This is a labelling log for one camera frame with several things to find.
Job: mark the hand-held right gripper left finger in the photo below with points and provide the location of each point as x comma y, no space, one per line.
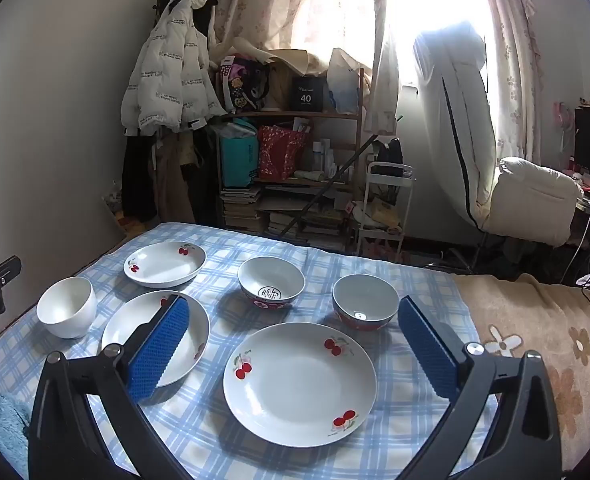
160,350

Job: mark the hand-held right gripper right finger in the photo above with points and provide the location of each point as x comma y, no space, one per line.
427,350

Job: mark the medium white cherry plate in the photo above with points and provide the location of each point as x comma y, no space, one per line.
197,325

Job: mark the plain white bowl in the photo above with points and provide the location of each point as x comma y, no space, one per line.
67,305

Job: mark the small red patterned bowl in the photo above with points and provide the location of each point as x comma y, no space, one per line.
365,300

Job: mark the small deep cherry plate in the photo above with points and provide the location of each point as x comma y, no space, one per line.
165,265

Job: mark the large red patterned bowl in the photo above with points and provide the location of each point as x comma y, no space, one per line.
270,277

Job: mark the large white cherry plate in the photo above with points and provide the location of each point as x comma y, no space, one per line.
295,385

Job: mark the brown floral blanket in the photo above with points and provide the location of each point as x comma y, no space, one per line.
525,310

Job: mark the printed floor bag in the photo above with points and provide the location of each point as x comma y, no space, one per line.
112,207

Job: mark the blue plaid cloth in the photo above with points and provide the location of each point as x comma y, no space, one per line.
325,260

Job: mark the dark hanging trousers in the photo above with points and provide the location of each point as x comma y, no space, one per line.
137,180

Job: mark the stack of books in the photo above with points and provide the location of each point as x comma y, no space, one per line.
242,205

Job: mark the pile of flat magazines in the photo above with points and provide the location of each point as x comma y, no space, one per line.
310,230

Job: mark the khaki hanging pants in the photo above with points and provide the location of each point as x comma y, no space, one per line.
172,175

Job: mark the cream padded chair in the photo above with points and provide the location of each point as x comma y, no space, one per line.
535,200

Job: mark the white trolley cart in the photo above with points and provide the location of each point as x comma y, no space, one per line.
385,165

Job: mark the long dark pole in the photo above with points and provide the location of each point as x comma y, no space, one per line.
335,181

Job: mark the black backpack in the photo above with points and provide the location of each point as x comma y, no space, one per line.
390,152

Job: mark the teal bag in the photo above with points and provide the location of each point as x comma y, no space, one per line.
237,160

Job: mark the row of white bottles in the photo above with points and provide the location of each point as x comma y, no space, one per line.
322,157

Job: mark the red patterned bag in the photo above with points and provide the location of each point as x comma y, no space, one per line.
277,152

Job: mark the white puffer jacket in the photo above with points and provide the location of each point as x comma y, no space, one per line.
170,60

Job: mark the wooden shelf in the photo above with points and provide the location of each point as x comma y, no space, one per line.
295,116

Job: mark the pink fan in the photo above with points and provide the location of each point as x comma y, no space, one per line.
562,115

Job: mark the colourful printed bag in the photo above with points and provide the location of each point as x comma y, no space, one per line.
245,85

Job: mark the white plastic bag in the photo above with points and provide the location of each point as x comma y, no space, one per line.
345,80

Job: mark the black box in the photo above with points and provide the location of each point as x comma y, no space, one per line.
307,92

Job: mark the narrow floral curtain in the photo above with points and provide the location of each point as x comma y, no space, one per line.
515,35

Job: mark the wide floral curtain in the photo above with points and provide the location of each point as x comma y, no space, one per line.
275,0

